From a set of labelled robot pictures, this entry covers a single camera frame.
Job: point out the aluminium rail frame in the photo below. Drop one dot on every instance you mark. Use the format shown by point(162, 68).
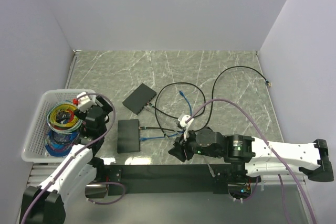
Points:
point(39, 172)

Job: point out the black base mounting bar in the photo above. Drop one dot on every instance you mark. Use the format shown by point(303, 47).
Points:
point(191, 178)

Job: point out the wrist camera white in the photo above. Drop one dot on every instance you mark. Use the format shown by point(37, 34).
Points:
point(185, 122)
point(84, 102)

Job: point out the dark grey network switch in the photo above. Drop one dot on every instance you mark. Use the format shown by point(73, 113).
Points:
point(128, 140)

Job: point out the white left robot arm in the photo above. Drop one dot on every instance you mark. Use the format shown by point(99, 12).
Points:
point(48, 202)

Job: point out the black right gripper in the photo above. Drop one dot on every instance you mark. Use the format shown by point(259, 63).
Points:
point(180, 144)

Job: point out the white plastic mesh basket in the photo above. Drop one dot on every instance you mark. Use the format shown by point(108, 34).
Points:
point(34, 150)

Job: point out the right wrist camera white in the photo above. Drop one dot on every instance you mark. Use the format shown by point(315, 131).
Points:
point(185, 122)

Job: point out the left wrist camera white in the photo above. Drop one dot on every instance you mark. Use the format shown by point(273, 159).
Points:
point(84, 102)

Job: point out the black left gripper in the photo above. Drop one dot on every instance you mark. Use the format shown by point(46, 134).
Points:
point(106, 108)

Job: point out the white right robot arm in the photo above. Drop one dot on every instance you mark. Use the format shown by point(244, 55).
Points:
point(253, 157)

